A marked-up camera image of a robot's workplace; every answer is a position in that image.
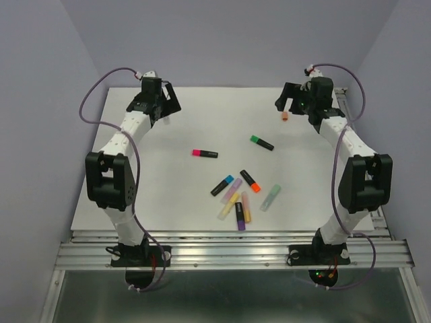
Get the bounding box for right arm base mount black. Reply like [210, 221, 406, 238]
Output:
[286, 231, 351, 288]

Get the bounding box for black highlighter blue cap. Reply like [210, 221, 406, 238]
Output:
[210, 175, 234, 196]

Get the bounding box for pastel orange yellow highlighter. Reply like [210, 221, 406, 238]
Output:
[241, 191, 251, 223]

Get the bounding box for black highlighter purple cap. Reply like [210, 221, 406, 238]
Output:
[235, 202, 245, 231]

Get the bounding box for black highlighter pink tip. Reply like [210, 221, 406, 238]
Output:
[191, 149, 218, 158]

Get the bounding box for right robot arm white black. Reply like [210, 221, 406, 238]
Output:
[275, 76, 393, 262]

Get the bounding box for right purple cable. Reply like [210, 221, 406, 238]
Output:
[302, 62, 377, 291]

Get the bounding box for purple cable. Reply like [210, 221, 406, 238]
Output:
[302, 62, 377, 291]
[79, 67, 168, 293]

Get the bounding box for pastel green highlighter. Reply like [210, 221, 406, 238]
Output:
[260, 184, 281, 212]

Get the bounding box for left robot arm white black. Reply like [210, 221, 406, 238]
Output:
[81, 71, 181, 265]

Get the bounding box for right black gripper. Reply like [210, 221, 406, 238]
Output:
[272, 82, 314, 114]

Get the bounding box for black highlighter green cap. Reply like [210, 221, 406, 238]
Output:
[250, 135, 274, 151]

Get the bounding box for black highlighter orange cap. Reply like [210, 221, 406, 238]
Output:
[240, 170, 261, 193]

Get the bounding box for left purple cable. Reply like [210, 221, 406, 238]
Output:
[79, 67, 168, 293]

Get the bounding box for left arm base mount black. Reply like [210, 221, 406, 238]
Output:
[105, 237, 172, 293]

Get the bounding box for pastel purple highlighter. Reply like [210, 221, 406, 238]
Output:
[220, 178, 242, 204]

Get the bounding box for aluminium rail right side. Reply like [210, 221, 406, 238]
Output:
[333, 87, 395, 240]

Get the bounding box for aluminium rail frame front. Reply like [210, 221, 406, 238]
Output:
[55, 230, 414, 271]

